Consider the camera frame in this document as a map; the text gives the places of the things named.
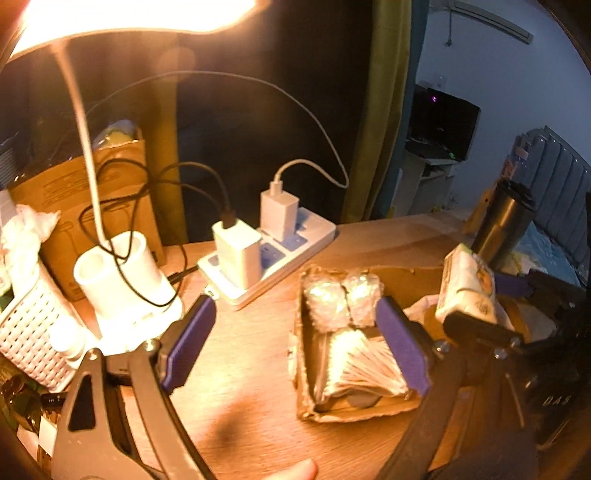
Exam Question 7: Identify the small tissue packet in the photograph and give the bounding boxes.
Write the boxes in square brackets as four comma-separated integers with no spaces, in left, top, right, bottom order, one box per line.
[435,243,497,324]

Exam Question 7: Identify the cotton swab pack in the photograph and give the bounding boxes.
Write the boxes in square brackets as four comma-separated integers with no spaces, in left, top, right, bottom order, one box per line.
[320,328,411,401]

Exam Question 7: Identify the clear plastic packet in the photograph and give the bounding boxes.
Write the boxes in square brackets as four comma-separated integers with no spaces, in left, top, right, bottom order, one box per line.
[342,272,384,328]

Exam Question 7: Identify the steel travel mug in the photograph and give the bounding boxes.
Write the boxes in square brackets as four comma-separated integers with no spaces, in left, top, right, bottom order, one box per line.
[471,178,537,271]

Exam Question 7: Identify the brown cardboard tray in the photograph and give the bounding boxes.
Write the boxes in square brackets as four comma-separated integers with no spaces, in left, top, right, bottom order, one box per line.
[288,266,446,423]

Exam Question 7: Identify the white desk lamp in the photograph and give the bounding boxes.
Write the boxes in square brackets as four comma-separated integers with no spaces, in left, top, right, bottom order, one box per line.
[8,0,260,356]

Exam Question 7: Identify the white perforated basket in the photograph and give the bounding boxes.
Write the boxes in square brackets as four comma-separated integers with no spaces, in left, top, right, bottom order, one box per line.
[1,269,81,392]

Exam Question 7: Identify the black monitor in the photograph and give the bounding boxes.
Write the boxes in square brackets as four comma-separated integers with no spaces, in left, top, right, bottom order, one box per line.
[405,84,481,162]

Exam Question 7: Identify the white power strip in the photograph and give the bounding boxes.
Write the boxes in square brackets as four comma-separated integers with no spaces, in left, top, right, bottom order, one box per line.
[197,207,337,311]

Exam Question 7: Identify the yellow curtain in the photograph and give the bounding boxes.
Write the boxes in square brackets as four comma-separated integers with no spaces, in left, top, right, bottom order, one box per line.
[341,1,413,223]

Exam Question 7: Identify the brown cardboard box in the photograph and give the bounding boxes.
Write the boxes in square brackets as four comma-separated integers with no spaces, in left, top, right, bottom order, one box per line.
[8,138,165,302]

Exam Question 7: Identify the white charger with black cable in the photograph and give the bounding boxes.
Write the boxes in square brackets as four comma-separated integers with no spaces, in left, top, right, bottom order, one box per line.
[78,158,264,308]

